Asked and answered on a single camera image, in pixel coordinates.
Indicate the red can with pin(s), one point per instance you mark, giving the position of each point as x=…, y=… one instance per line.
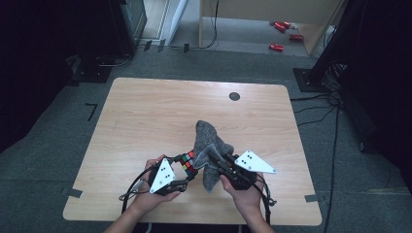
x=287, y=24
x=276, y=47
x=296, y=37
x=280, y=27

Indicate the dark round table grommet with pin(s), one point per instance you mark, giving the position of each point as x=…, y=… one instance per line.
x=234, y=96

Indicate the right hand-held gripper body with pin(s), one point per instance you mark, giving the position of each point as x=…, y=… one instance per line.
x=246, y=171

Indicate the white panel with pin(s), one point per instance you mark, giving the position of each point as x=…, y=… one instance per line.
x=177, y=19

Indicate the black cabinet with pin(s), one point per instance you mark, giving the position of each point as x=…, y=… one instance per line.
x=128, y=26

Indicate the black floor tape strip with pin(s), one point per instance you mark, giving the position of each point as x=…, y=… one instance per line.
x=186, y=48
x=161, y=45
x=147, y=45

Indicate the grey floor tape piece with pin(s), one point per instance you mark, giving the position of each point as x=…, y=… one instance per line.
x=74, y=193
x=311, y=198

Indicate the multicoloured puzzle cube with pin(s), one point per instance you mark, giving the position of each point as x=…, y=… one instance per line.
x=188, y=163

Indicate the person's right hand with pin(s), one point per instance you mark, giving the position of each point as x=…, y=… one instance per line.
x=251, y=199

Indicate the black stand base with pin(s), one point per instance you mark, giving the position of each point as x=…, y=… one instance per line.
x=92, y=73
x=304, y=82

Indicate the black stand post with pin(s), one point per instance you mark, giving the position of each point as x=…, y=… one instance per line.
x=330, y=42

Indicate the person's left hand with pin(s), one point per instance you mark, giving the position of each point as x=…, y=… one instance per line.
x=149, y=200

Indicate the grey fluffy cloth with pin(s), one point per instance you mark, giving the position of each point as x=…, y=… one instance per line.
x=207, y=139

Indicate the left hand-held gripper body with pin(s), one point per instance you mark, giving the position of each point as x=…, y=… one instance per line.
x=163, y=178

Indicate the black curtain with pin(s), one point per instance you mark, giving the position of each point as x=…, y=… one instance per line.
x=385, y=81
x=39, y=64

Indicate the light wooden partition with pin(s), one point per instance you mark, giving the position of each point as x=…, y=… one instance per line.
x=259, y=8

